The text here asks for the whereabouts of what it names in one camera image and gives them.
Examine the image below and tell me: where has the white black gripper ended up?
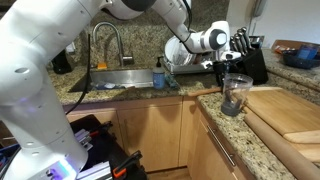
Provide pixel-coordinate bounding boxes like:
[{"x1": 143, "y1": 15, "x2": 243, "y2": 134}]
[{"x1": 201, "y1": 50, "x2": 241, "y2": 88}]

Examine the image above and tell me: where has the wooden spoon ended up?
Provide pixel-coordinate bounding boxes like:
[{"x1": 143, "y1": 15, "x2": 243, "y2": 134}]
[{"x1": 187, "y1": 87, "x2": 222, "y2": 97}]

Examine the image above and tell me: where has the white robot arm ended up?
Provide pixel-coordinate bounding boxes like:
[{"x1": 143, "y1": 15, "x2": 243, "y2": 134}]
[{"x1": 0, "y1": 0, "x2": 230, "y2": 180}]

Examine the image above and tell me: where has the clear plastic blender cup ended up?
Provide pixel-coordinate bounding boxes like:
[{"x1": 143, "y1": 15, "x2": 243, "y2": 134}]
[{"x1": 221, "y1": 73, "x2": 253, "y2": 117}]

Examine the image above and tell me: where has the grey dish drying rack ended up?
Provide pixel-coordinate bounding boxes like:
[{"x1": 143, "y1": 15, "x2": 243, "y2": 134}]
[{"x1": 163, "y1": 52, "x2": 214, "y2": 74}]

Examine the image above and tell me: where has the black knife block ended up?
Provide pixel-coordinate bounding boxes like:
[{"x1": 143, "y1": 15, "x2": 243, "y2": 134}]
[{"x1": 230, "y1": 27, "x2": 269, "y2": 85}]

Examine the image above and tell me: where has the white plate in rack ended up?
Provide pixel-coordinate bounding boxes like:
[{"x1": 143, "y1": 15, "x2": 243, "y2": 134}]
[{"x1": 165, "y1": 37, "x2": 188, "y2": 65}]

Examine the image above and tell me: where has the blue soap pump bottle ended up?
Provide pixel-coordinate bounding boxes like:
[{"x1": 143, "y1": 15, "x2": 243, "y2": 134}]
[{"x1": 153, "y1": 58, "x2": 165, "y2": 89}]

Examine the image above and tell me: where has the dark blue bowl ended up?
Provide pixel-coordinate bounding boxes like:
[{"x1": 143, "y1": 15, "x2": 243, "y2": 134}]
[{"x1": 282, "y1": 44, "x2": 320, "y2": 69}]

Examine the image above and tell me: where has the wooden cutting board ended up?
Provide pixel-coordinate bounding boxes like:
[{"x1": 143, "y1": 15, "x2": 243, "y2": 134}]
[{"x1": 246, "y1": 87, "x2": 320, "y2": 144}]

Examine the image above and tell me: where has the wooden rolling pin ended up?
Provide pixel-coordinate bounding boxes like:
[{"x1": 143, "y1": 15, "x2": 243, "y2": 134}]
[{"x1": 244, "y1": 107, "x2": 320, "y2": 180}]

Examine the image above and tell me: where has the stainless steel kitchen faucet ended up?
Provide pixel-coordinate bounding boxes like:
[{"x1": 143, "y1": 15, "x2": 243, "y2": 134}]
[{"x1": 92, "y1": 21, "x2": 135, "y2": 68}]

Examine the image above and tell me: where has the orange sponge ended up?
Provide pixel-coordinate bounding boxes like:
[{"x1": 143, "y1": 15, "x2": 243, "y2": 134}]
[{"x1": 97, "y1": 62, "x2": 107, "y2": 69}]

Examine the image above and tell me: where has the stainless steel sink basin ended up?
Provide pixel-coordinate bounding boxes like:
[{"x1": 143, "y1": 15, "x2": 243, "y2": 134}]
[{"x1": 70, "y1": 69, "x2": 153, "y2": 92}]

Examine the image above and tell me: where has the dark green glass bottle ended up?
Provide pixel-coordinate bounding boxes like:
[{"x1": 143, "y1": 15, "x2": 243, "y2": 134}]
[{"x1": 52, "y1": 50, "x2": 72, "y2": 74}]

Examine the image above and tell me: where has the teal handled brush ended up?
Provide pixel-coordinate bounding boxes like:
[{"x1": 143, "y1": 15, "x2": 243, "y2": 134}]
[{"x1": 166, "y1": 74, "x2": 178, "y2": 88}]

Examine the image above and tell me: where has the silver cabinet handle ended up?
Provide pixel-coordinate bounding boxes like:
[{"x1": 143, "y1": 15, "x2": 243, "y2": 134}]
[{"x1": 207, "y1": 125, "x2": 236, "y2": 167}]

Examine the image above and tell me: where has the white wall outlet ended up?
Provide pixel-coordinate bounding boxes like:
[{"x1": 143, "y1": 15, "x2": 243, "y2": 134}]
[{"x1": 66, "y1": 43, "x2": 75, "y2": 53}]

